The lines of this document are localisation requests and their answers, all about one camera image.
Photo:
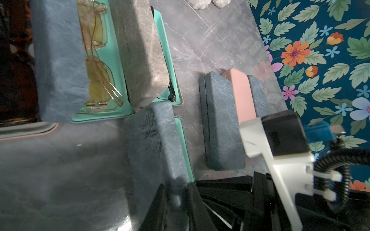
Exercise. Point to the white teddy bear blue shirt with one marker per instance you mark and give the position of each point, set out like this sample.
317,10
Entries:
202,4

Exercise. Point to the grey case with olive glasses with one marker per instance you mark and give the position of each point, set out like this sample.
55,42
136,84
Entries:
78,71

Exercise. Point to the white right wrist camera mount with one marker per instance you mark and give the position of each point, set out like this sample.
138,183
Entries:
283,142

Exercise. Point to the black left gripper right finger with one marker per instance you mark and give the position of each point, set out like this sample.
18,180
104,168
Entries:
199,217

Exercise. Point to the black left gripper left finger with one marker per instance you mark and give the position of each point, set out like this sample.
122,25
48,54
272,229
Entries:
155,217

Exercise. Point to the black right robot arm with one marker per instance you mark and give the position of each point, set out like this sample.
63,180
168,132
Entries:
339,159

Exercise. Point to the pink case with purple glasses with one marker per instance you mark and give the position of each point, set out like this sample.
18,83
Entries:
242,93

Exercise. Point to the grey case with red glasses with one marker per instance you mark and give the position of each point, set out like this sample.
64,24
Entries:
261,103

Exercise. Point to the grey case with yellow glasses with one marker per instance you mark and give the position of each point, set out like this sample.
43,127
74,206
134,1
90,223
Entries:
223,145

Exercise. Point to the pink case with brown sunglasses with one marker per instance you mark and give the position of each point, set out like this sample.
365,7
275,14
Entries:
20,116

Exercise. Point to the mint case with black glasses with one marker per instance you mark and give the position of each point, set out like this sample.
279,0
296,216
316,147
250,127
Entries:
144,52

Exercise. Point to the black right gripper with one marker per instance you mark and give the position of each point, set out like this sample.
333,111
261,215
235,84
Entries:
232,199

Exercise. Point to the mint case with white glasses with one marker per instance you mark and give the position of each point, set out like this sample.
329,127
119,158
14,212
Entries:
156,157

